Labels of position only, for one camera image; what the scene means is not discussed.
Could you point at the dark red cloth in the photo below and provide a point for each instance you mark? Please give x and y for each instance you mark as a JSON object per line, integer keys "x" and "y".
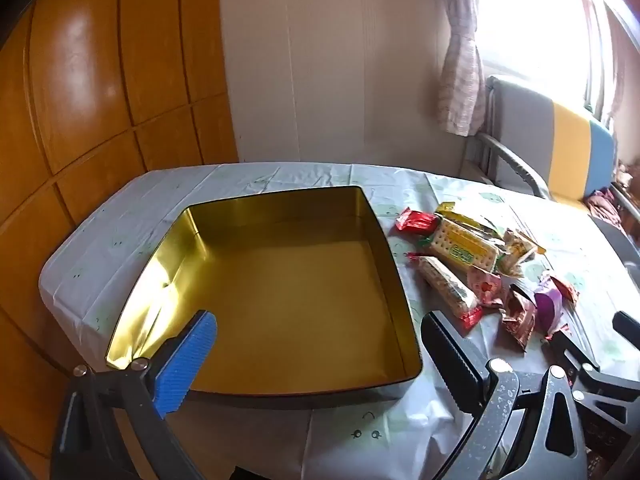
{"x": 605, "y": 205}

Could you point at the square cracker packet green label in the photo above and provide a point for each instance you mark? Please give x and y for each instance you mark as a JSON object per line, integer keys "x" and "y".
{"x": 465, "y": 247}

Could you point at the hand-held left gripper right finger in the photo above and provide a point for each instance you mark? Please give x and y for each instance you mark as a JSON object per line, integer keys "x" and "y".
{"x": 450, "y": 355}

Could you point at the pink heart snack packet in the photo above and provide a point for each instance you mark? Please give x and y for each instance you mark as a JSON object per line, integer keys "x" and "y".
{"x": 485, "y": 285}

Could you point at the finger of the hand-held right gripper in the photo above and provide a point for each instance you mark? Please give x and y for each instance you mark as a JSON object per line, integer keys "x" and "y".
{"x": 565, "y": 349}
{"x": 627, "y": 325}

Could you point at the red orange snack packet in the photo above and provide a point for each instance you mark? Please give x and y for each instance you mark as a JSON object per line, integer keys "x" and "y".
{"x": 565, "y": 285}

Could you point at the orange clear seed bag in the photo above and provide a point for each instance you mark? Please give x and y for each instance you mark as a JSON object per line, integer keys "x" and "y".
{"x": 520, "y": 247}

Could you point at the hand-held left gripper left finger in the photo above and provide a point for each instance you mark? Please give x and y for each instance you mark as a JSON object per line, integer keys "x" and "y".
{"x": 185, "y": 360}

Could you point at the purple snack packet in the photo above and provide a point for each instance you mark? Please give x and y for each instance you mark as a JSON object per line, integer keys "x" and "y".
{"x": 547, "y": 305}

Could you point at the bright window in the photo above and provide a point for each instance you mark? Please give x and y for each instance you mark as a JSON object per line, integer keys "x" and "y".
{"x": 540, "y": 20}

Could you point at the maroon tin box gold inside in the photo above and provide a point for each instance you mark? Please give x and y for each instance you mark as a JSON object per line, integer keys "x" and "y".
{"x": 280, "y": 300}

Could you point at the brown red snack packet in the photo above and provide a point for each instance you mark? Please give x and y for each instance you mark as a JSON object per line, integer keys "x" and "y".
{"x": 520, "y": 317}

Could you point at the brown wooden wardrobe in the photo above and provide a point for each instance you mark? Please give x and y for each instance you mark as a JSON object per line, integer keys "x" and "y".
{"x": 100, "y": 60}

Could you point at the grey yellow blue chair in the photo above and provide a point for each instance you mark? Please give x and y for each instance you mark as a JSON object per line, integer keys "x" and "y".
{"x": 575, "y": 150}

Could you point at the yellow snack packet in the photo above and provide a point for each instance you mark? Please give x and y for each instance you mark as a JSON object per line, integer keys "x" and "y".
{"x": 446, "y": 206}

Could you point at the long cracker packet red ends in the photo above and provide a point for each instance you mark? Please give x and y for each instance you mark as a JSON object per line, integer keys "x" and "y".
{"x": 445, "y": 285}

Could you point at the pink patterned curtain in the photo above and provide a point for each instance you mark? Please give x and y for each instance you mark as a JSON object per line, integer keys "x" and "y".
{"x": 460, "y": 70}

